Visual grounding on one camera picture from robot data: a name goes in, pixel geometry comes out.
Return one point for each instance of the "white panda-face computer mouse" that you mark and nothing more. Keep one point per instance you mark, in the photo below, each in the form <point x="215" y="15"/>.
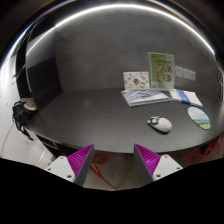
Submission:
<point x="163" y="125"/>

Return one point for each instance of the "black flat wall panel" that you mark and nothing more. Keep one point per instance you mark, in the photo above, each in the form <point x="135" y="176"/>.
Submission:
<point x="43" y="76"/>

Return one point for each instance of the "green standing menu sign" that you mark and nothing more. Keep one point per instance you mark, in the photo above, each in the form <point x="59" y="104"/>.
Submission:
<point x="161" y="70"/>

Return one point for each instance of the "round landscape-print mouse pad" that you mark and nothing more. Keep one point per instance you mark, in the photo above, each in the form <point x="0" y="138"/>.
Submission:
<point x="199" y="118"/>

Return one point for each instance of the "red metal chair frame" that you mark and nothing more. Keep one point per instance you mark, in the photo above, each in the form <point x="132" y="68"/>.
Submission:
<point x="100" y="170"/>
<point x="210" y="148"/>

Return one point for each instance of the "white colourful-print standing card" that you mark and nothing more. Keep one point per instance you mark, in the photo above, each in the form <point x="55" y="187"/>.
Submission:
<point x="136" y="81"/>

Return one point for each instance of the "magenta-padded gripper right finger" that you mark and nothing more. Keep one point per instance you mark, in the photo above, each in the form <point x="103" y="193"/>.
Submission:
<point x="166" y="166"/>

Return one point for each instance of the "white book with blue band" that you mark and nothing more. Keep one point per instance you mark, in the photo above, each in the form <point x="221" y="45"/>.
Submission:
<point x="186" y="97"/>

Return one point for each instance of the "white ceiling light strip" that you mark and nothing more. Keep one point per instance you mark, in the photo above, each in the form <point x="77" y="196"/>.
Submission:
<point x="110" y="7"/>

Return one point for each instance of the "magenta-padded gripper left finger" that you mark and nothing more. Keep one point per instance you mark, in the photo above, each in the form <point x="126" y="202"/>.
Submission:
<point x="60" y="166"/>

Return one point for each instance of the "white wall sockets group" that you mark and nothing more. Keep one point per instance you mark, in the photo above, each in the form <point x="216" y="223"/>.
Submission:
<point x="185" y="73"/>

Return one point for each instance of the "grey striped book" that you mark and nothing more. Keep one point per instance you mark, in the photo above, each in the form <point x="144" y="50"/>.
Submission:
<point x="145" y="97"/>

